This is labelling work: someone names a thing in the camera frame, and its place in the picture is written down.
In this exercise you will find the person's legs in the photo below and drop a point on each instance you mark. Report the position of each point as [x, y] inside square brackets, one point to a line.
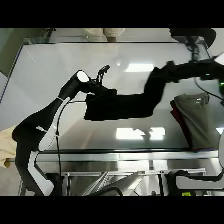
[110, 32]

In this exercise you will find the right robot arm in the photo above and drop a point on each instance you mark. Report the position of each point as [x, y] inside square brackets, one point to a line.
[200, 68]

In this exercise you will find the silver frame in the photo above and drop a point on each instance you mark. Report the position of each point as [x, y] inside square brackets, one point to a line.
[126, 156]

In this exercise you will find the beige garment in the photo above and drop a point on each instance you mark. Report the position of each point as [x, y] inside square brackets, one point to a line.
[6, 146]

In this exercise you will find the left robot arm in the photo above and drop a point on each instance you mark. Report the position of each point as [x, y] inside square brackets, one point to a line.
[36, 123]

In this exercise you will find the grey garment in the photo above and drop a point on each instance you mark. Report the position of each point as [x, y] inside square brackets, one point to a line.
[194, 120]

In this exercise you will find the black garment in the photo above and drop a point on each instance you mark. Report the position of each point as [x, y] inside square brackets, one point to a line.
[126, 105]

